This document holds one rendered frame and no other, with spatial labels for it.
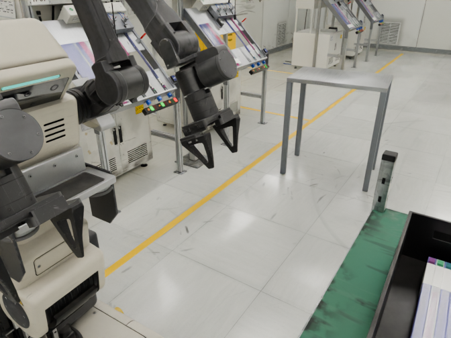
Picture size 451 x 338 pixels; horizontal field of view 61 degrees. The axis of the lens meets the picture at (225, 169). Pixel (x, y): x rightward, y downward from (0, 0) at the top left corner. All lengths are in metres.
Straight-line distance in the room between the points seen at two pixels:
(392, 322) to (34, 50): 0.80
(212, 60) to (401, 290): 0.54
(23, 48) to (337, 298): 0.74
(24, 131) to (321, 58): 6.62
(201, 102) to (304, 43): 6.29
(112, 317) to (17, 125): 1.26
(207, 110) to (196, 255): 1.60
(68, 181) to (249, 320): 1.26
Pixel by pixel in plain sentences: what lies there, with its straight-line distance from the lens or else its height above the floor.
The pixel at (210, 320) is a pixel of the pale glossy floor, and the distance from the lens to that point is 1.95.
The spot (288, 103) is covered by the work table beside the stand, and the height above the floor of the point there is 0.61.
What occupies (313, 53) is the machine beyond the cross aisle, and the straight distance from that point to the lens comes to 6.95.
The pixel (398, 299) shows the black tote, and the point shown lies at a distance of 0.76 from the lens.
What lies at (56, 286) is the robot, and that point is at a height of 0.79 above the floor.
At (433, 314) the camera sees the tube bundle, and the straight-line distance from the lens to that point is 0.71.
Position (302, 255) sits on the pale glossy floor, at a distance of 2.33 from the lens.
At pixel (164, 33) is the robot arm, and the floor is 1.36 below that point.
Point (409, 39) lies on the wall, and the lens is 9.72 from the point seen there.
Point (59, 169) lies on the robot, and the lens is 0.94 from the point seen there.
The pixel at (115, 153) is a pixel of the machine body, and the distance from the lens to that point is 3.03.
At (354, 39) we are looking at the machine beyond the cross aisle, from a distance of 8.26.
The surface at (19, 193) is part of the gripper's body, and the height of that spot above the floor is 1.23.
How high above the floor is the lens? 1.46
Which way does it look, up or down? 27 degrees down
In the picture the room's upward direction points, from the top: straight up
